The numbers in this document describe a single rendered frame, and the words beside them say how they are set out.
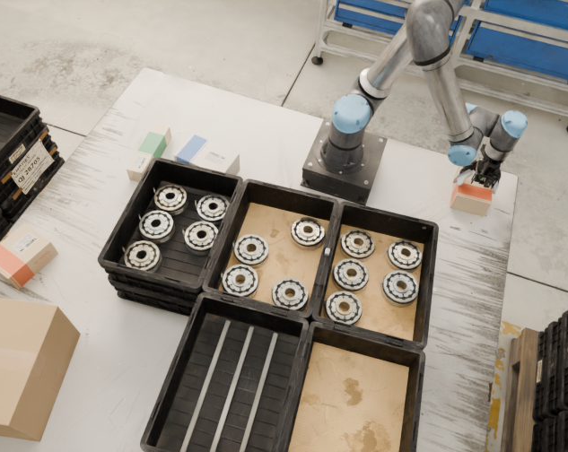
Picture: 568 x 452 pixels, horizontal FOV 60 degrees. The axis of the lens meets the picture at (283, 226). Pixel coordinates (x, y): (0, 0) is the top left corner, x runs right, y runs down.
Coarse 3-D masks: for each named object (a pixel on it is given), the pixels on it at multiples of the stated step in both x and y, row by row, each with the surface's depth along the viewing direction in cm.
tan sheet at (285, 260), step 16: (256, 208) 157; (272, 208) 157; (256, 224) 153; (272, 224) 154; (288, 224) 154; (272, 240) 150; (288, 240) 150; (272, 256) 147; (288, 256) 147; (304, 256) 148; (224, 272) 144; (256, 272) 144; (272, 272) 144; (288, 272) 144; (304, 272) 145; (272, 288) 141
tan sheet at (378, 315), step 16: (384, 240) 152; (336, 256) 148; (384, 256) 149; (368, 272) 146; (384, 272) 146; (416, 272) 146; (368, 288) 143; (400, 288) 143; (368, 304) 140; (384, 304) 140; (368, 320) 137; (384, 320) 137; (400, 320) 138; (400, 336) 135
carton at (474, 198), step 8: (472, 176) 175; (456, 184) 176; (464, 184) 173; (472, 184) 173; (480, 184) 173; (456, 192) 172; (464, 192) 171; (472, 192) 171; (480, 192) 171; (488, 192) 172; (456, 200) 172; (464, 200) 171; (472, 200) 170; (480, 200) 169; (488, 200) 170; (456, 208) 176; (464, 208) 174; (472, 208) 173; (480, 208) 172
